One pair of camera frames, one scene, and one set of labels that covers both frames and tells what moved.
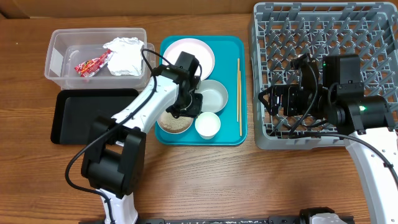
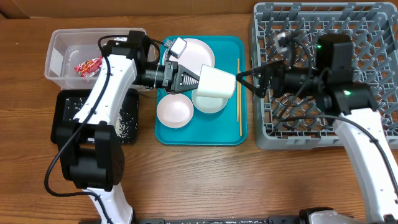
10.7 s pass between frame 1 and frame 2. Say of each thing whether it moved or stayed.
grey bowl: stayed
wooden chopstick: stayed
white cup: moved
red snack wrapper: stayed
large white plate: stayed
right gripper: moved
